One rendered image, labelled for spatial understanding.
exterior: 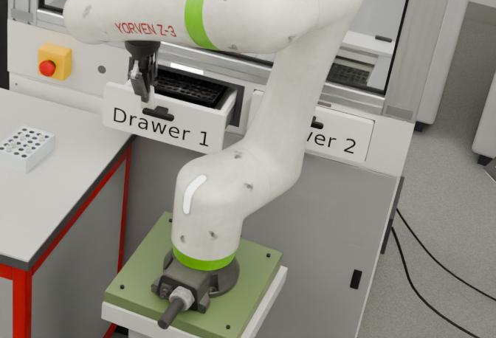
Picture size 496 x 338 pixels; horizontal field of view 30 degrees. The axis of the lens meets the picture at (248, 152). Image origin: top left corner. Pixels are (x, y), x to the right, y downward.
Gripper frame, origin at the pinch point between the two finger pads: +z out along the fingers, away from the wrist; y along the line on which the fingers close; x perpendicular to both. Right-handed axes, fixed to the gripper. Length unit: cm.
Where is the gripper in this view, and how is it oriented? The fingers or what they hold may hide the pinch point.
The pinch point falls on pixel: (147, 97)
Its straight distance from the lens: 207.0
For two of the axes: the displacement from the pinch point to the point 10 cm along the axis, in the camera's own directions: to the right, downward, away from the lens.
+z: -0.3, 6.2, 7.8
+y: -3.0, 7.4, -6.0
